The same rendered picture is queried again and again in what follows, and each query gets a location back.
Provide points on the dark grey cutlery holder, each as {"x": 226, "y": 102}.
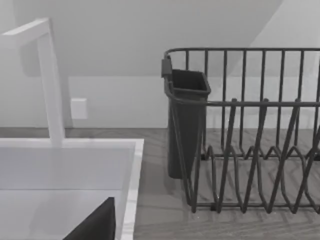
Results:
{"x": 182, "y": 130}

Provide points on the tall white tap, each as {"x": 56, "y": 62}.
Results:
{"x": 51, "y": 82}

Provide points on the white sink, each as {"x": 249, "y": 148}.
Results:
{"x": 65, "y": 165}

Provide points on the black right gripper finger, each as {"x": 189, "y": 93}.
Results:
{"x": 100, "y": 222}

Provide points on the white wall socket plate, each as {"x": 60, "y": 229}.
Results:
{"x": 79, "y": 108}

